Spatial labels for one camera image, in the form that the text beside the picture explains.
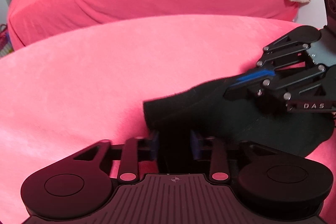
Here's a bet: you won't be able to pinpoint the pink fleece blanket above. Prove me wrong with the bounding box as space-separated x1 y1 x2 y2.
0 13 336 224

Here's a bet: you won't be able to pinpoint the black pants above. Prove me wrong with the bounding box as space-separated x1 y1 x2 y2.
143 78 335 173

